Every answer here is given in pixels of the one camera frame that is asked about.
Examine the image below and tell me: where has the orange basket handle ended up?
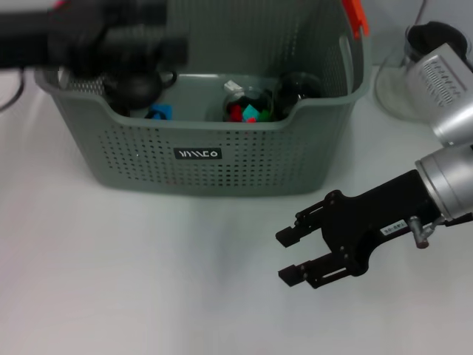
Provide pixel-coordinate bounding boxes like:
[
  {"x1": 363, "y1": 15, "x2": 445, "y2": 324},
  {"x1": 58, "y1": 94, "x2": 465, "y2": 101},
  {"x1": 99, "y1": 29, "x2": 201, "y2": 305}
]
[{"x1": 51, "y1": 0, "x2": 370, "y2": 40}]

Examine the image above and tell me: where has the grey perforated storage basket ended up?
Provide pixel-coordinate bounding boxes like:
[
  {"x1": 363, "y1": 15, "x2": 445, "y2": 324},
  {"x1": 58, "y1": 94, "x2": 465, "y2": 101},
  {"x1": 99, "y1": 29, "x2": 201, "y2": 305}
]
[{"x1": 35, "y1": 0, "x2": 372, "y2": 199}]

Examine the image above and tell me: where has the blue toy brick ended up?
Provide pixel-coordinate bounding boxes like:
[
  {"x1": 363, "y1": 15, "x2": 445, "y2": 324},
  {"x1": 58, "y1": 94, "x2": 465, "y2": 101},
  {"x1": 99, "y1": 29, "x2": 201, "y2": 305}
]
[{"x1": 147, "y1": 104, "x2": 174, "y2": 121}]

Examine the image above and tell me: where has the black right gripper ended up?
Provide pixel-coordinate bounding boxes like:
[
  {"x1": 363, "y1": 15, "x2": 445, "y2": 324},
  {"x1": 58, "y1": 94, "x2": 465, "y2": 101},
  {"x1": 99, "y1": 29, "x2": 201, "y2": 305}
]
[{"x1": 275, "y1": 169, "x2": 441, "y2": 291}]

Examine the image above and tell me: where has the small black clay teacup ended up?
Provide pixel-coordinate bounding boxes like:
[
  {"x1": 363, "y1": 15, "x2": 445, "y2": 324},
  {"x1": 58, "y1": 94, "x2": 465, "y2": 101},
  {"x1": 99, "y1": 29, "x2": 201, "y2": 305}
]
[{"x1": 109, "y1": 100, "x2": 131, "y2": 118}]

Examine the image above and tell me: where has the black clay teapot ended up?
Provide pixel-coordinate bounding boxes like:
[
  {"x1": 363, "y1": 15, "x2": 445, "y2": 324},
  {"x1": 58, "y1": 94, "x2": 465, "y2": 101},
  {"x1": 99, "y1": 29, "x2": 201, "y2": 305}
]
[{"x1": 103, "y1": 68, "x2": 177, "y2": 110}]

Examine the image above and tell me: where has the right gripper cable with plug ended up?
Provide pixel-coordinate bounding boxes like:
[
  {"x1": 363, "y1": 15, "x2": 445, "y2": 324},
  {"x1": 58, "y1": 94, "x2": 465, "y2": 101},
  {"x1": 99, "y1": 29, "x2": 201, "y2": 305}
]
[{"x1": 406, "y1": 215, "x2": 445, "y2": 249}]

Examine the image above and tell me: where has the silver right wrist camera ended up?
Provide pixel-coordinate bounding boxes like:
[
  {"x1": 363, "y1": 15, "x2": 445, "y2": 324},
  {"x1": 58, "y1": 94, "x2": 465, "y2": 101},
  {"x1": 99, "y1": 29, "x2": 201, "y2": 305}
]
[{"x1": 404, "y1": 43, "x2": 473, "y2": 148}]

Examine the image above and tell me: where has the left gripper cable with plug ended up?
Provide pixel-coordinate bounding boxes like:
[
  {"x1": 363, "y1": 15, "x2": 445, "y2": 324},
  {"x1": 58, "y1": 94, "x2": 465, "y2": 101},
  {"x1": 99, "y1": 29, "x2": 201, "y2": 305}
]
[{"x1": 0, "y1": 68, "x2": 27, "y2": 112}]

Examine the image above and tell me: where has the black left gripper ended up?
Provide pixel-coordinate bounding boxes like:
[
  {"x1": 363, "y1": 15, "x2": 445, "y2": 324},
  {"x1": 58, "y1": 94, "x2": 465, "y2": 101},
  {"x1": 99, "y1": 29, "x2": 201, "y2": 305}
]
[{"x1": 0, "y1": 0, "x2": 190, "y2": 78}]

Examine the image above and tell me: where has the glass teapot with black lid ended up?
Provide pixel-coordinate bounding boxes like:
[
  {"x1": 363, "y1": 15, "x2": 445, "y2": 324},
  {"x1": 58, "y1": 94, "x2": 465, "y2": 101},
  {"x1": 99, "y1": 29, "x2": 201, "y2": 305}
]
[{"x1": 373, "y1": 21, "x2": 469, "y2": 123}]

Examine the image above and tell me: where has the gripper cable with plug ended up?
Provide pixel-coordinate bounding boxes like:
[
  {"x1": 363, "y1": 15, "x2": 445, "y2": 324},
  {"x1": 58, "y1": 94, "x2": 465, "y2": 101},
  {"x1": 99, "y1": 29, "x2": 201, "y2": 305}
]
[
  {"x1": 0, "y1": 68, "x2": 27, "y2": 112},
  {"x1": 406, "y1": 215, "x2": 445, "y2": 249}
]

